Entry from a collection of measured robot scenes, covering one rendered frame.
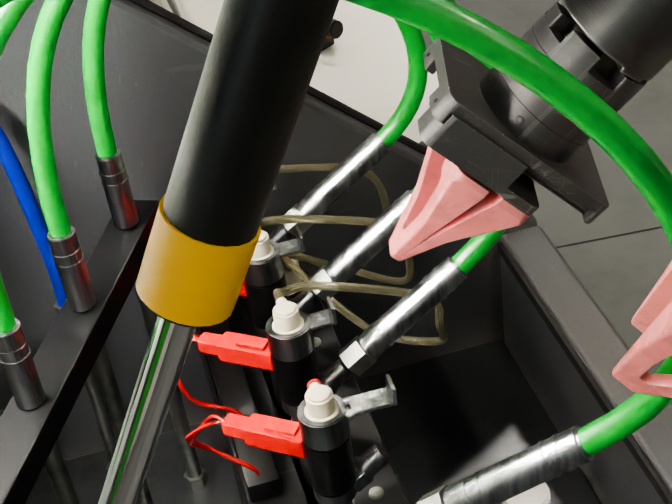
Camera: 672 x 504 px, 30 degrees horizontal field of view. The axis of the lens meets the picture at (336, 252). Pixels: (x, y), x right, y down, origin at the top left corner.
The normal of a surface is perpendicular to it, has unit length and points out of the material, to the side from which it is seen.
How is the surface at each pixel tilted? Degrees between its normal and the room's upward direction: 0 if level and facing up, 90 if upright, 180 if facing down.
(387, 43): 0
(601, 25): 65
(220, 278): 97
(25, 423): 0
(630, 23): 73
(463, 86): 45
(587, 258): 0
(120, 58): 90
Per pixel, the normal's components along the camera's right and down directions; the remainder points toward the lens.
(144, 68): 0.27, 0.56
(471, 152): 0.02, 0.59
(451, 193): -0.21, 0.79
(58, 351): -0.11, -0.79
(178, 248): -0.46, 0.35
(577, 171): 0.62, -0.64
